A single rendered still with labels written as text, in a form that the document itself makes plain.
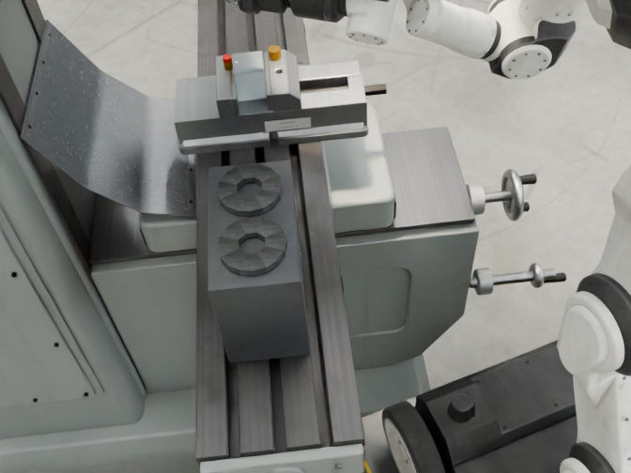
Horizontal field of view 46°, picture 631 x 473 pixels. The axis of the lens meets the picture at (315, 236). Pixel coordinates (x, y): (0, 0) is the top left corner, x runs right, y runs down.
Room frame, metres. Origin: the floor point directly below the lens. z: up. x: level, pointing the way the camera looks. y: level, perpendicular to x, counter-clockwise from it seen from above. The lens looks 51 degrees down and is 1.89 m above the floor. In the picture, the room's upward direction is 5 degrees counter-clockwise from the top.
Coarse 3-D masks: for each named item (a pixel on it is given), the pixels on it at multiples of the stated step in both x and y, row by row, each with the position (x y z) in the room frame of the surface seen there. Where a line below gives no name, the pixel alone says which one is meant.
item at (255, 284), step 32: (288, 160) 0.76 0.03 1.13; (224, 192) 0.70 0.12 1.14; (256, 192) 0.71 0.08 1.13; (288, 192) 0.70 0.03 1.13; (224, 224) 0.65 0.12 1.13; (256, 224) 0.64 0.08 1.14; (288, 224) 0.64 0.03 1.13; (224, 256) 0.59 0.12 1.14; (256, 256) 0.58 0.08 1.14; (288, 256) 0.59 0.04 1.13; (224, 288) 0.55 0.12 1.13; (256, 288) 0.55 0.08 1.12; (288, 288) 0.55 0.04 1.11; (224, 320) 0.55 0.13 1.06; (256, 320) 0.55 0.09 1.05; (288, 320) 0.55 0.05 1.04; (256, 352) 0.55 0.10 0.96; (288, 352) 0.55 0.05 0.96
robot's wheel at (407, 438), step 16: (384, 416) 0.64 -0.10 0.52; (400, 416) 0.60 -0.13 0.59; (416, 416) 0.60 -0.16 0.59; (384, 432) 0.64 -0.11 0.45; (400, 432) 0.57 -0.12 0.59; (416, 432) 0.57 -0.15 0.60; (400, 448) 0.60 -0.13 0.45; (416, 448) 0.54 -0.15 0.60; (432, 448) 0.54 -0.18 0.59; (400, 464) 0.57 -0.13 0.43; (416, 464) 0.51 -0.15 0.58; (432, 464) 0.51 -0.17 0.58
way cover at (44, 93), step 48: (48, 48) 1.14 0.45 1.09; (48, 96) 1.03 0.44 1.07; (96, 96) 1.13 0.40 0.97; (144, 96) 1.21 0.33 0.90; (48, 144) 0.93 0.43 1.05; (96, 144) 1.01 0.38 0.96; (144, 144) 1.07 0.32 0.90; (96, 192) 0.90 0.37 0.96; (144, 192) 0.95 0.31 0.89; (192, 192) 0.96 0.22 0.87
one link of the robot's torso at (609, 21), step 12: (588, 0) 0.68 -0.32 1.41; (600, 0) 0.62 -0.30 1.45; (612, 0) 0.60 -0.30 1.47; (624, 0) 0.59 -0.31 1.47; (600, 12) 0.63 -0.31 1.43; (612, 12) 0.62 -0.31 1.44; (624, 12) 0.59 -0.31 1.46; (600, 24) 0.66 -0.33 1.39; (612, 24) 0.63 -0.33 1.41; (624, 24) 0.61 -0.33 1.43; (612, 36) 0.65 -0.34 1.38; (624, 36) 0.63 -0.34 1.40
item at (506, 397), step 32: (544, 352) 0.71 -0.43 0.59; (448, 384) 0.66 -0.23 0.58; (480, 384) 0.65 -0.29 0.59; (512, 384) 0.65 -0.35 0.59; (544, 384) 0.64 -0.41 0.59; (448, 416) 0.59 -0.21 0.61; (480, 416) 0.58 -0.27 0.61; (512, 416) 0.58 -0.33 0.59; (544, 416) 0.58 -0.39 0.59; (576, 416) 0.58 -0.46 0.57; (448, 448) 0.53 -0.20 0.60; (480, 448) 0.53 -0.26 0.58; (512, 448) 0.53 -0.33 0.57; (544, 448) 0.53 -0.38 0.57
